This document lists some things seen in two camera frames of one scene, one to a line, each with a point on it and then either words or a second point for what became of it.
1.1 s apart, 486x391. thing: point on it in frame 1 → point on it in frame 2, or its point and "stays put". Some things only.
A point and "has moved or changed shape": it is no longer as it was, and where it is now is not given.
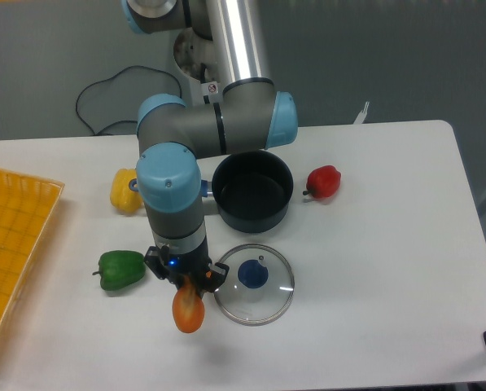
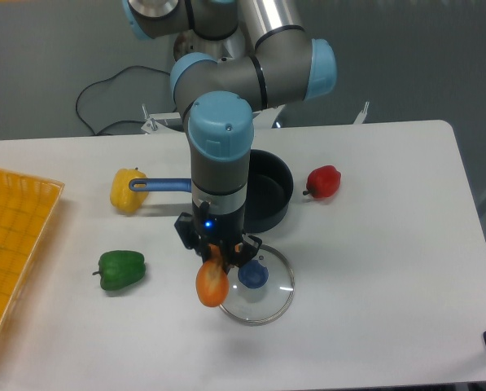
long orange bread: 189,309 has moved or changed shape
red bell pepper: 322,182 stays put
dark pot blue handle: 251,190 stays put
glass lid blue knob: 258,287 stays put
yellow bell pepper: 124,199 stays put
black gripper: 173,266 → 200,229
